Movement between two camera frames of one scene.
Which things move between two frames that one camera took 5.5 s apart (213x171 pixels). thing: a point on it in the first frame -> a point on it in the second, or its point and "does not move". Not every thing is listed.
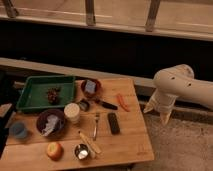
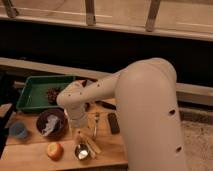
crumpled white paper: x=50 y=125 does not move
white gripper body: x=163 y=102 -> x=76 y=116
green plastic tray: x=47 y=93 does not move
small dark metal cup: x=84 y=104 does not move
